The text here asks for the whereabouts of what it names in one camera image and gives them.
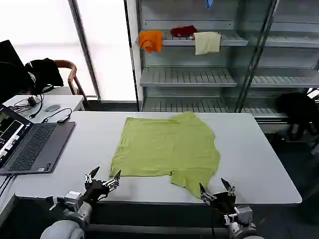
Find brown wooden chair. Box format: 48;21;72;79
53;59;90;103

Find grey metal shelf rack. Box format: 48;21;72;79
124;0;319;126

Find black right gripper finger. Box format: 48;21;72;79
199;182;217;206
220;177;236;198

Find green t-shirt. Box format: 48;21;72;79
109;111;221;199

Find dark grey laptop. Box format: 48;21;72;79
0;104;76;175

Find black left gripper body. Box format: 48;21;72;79
82;179;111;203

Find grey oval mouse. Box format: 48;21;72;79
44;104;61;113

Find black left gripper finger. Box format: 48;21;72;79
102;170;122;192
84;166;101;185

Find black dongle with cable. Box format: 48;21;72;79
41;107;73;123

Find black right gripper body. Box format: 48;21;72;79
210;192;237;216

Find black adapter cable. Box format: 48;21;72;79
13;93;43;119

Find grey window pillar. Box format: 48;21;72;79
68;0;102;101

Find black monitor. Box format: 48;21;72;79
0;39;32;104

